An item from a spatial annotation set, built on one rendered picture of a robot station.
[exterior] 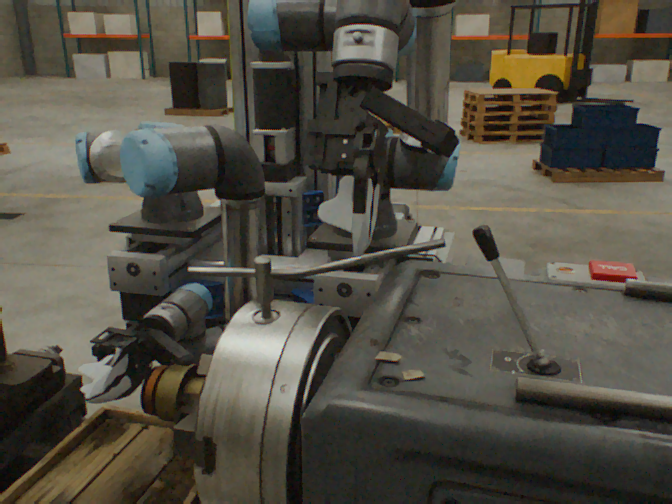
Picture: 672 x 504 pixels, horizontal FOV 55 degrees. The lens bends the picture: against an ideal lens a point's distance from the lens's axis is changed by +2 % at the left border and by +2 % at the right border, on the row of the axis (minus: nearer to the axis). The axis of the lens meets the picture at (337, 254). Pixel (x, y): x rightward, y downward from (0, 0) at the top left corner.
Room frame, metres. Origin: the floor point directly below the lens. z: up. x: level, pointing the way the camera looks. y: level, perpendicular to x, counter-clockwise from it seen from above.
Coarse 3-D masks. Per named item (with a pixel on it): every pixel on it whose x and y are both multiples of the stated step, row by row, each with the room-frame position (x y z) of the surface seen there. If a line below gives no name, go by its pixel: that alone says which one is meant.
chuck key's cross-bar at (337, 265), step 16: (432, 240) 0.75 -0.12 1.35; (368, 256) 0.75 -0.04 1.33; (384, 256) 0.75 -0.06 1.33; (192, 272) 0.78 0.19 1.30; (208, 272) 0.77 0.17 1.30; (224, 272) 0.77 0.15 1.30; (240, 272) 0.77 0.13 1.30; (272, 272) 0.77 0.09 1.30; (288, 272) 0.77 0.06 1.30; (304, 272) 0.76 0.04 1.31; (320, 272) 0.76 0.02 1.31
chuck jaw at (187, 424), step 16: (176, 400) 0.78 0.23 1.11; (192, 400) 0.78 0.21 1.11; (176, 416) 0.77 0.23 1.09; (192, 416) 0.73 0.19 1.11; (176, 432) 0.69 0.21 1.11; (192, 432) 0.69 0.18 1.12; (176, 448) 0.69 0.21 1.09; (192, 448) 0.68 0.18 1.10; (208, 448) 0.66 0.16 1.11; (208, 464) 0.66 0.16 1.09
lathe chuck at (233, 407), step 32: (288, 320) 0.77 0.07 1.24; (224, 352) 0.72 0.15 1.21; (256, 352) 0.72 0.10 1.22; (224, 384) 0.69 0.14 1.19; (256, 384) 0.68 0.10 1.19; (224, 416) 0.67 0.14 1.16; (256, 416) 0.66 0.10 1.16; (224, 448) 0.65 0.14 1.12; (256, 448) 0.64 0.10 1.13; (224, 480) 0.65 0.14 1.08; (256, 480) 0.63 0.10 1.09
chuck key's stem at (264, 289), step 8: (264, 256) 0.78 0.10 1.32; (256, 264) 0.76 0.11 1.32; (264, 264) 0.76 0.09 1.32; (256, 272) 0.77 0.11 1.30; (264, 272) 0.76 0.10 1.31; (256, 280) 0.77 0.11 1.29; (264, 280) 0.76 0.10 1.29; (256, 288) 0.77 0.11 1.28; (264, 288) 0.77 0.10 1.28; (272, 288) 0.77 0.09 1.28; (264, 296) 0.77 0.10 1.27; (272, 296) 0.77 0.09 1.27; (264, 304) 0.77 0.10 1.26; (264, 312) 0.77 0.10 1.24
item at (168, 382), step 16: (160, 368) 0.85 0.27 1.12; (176, 368) 0.84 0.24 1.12; (192, 368) 0.84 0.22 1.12; (144, 384) 0.82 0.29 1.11; (160, 384) 0.81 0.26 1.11; (176, 384) 0.81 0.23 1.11; (192, 384) 0.82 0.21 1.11; (144, 400) 0.81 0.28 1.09; (160, 400) 0.80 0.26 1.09; (160, 416) 0.81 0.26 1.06
